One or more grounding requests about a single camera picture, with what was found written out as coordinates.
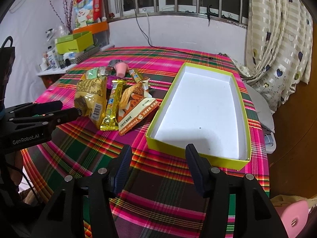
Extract green clear snack packet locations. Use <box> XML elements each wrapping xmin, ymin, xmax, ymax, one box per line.
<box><xmin>85</xmin><ymin>66</ymin><xmax>112</xmax><ymax>79</ymax></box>

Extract pink plastic stool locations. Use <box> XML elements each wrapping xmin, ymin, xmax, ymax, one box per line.
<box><xmin>275</xmin><ymin>200</ymin><xmax>309</xmax><ymax>238</ymax></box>

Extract dark grey snack packet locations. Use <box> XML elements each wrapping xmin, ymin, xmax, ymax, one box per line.
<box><xmin>108</xmin><ymin>59</ymin><xmax>123</xmax><ymax>68</ymax></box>

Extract lime green storage box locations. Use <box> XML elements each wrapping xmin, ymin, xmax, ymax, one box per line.
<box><xmin>55</xmin><ymin>31</ymin><xmax>94</xmax><ymax>54</ymax></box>

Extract gold wafer bar wrapper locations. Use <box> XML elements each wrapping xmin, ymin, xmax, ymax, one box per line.
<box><xmin>100</xmin><ymin>79</ymin><xmax>126</xmax><ymax>131</ymax></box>

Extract purple snack packet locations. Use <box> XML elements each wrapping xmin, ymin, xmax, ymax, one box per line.
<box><xmin>106</xmin><ymin>76</ymin><xmax>116</xmax><ymax>98</ymax></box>

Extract pink plaid tablecloth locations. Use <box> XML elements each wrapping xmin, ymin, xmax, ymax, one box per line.
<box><xmin>20</xmin><ymin>46</ymin><xmax>271</xmax><ymax>238</ymax></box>

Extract red cartoon gift box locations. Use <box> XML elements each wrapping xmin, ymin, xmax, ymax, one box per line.
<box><xmin>74</xmin><ymin>0</ymin><xmax>103</xmax><ymax>28</ymax></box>

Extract orange plastic bin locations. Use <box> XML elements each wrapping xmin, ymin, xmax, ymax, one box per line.
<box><xmin>73</xmin><ymin>22</ymin><xmax>109</xmax><ymax>48</ymax></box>

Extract black hook on bars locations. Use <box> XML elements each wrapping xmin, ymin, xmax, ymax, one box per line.
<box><xmin>206</xmin><ymin>4</ymin><xmax>219</xmax><ymax>26</ymax></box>

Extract white toiletry bottle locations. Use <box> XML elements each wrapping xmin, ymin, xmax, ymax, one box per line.
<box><xmin>47</xmin><ymin>46</ymin><xmax>60</xmax><ymax>70</ymax></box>

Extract large yellow snack bag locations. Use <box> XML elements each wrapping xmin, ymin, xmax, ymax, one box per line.
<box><xmin>74</xmin><ymin>75</ymin><xmax>107</xmax><ymax>129</ymax></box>

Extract white side shelf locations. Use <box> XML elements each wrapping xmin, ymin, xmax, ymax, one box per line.
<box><xmin>36</xmin><ymin>44</ymin><xmax>115</xmax><ymax>77</ymax></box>

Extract black bag with handle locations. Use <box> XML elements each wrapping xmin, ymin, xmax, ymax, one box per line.
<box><xmin>0</xmin><ymin>36</ymin><xmax>15</xmax><ymax>111</ymax></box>

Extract purple dried flower branches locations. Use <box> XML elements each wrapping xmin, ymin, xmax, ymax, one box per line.
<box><xmin>48</xmin><ymin>0</ymin><xmax>74</xmax><ymax>33</ymax></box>

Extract pink cup-shaped snack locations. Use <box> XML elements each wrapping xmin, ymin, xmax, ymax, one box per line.
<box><xmin>115</xmin><ymin>62</ymin><xmax>129</xmax><ymax>79</ymax></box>

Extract heart pattern curtain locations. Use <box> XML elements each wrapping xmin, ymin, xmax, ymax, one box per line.
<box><xmin>235</xmin><ymin>0</ymin><xmax>313</xmax><ymax>112</ymax></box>

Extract black power cable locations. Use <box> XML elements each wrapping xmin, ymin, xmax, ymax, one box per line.
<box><xmin>133</xmin><ymin>8</ymin><xmax>215</xmax><ymax>60</ymax></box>

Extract yellow-green shallow box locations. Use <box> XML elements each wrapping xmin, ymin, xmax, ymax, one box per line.
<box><xmin>146</xmin><ymin>63</ymin><xmax>251</xmax><ymax>170</ymax></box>

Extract orange white biscuit packet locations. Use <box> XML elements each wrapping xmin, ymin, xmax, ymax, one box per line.
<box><xmin>118</xmin><ymin>82</ymin><xmax>159</xmax><ymax>136</ymax></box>

